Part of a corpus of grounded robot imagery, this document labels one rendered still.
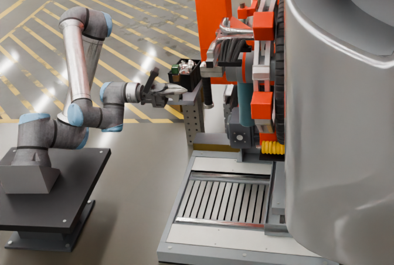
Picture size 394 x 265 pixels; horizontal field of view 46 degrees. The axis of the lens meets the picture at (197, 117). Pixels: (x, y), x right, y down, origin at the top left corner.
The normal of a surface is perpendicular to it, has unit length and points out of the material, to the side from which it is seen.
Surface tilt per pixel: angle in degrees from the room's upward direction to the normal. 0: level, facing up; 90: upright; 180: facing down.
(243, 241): 0
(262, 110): 90
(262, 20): 35
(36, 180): 90
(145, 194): 0
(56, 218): 0
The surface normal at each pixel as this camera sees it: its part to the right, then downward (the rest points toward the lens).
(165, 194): -0.10, -0.84
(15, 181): -0.11, 0.54
